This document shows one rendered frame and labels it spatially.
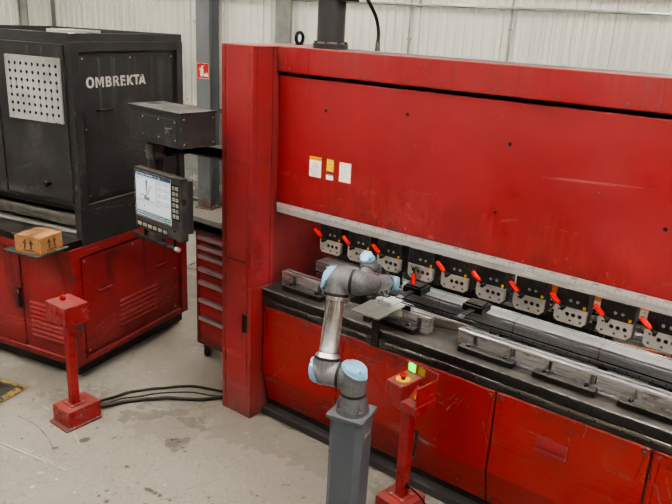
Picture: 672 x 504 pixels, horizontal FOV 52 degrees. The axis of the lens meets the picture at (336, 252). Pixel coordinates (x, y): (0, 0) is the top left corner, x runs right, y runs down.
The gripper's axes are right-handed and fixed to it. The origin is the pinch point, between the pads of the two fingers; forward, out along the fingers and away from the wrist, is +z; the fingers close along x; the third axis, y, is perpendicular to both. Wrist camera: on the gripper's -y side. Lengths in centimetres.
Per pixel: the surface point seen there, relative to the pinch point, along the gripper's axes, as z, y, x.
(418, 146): -59, 57, -9
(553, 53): 181, 400, 87
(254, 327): 24, -36, 85
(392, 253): -13.9, 19.1, 0.9
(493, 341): 11, 0, -62
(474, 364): 10, -16, -58
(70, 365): -8, -111, 163
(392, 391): 2, -47, -30
